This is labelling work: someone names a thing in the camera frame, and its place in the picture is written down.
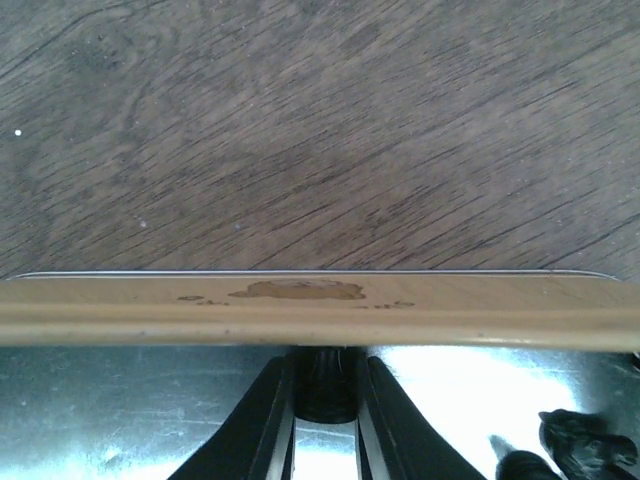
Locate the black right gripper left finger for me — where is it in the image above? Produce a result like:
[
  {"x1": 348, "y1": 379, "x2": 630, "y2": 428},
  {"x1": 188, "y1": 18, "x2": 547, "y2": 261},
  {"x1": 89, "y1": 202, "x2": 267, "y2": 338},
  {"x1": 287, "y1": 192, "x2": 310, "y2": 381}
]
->
[{"x1": 169, "y1": 356, "x2": 295, "y2": 480}]

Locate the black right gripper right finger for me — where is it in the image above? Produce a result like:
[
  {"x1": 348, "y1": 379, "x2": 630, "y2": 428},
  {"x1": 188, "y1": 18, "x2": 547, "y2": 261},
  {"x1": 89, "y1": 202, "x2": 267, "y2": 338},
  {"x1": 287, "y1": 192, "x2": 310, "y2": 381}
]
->
[{"x1": 357, "y1": 355, "x2": 484, "y2": 480}]

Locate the black chess piece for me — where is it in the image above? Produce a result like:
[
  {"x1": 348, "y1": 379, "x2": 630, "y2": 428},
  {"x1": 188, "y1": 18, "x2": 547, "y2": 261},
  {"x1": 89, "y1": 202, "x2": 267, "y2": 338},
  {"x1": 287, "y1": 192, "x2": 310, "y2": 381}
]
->
[
  {"x1": 492, "y1": 409, "x2": 639, "y2": 479},
  {"x1": 292, "y1": 346, "x2": 361, "y2": 425}
]

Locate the black chess piece in tin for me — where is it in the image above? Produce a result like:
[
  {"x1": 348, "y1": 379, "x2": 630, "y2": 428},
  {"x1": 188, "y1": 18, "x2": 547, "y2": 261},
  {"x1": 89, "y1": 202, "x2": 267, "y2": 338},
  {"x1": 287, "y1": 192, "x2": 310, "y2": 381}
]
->
[{"x1": 492, "y1": 409, "x2": 639, "y2": 479}]

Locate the gold metal tin tray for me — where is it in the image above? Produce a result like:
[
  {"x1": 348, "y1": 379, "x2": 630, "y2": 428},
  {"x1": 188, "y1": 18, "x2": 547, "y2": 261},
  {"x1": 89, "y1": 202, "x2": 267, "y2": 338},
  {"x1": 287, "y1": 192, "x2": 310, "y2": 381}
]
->
[{"x1": 1, "y1": 270, "x2": 639, "y2": 479}]

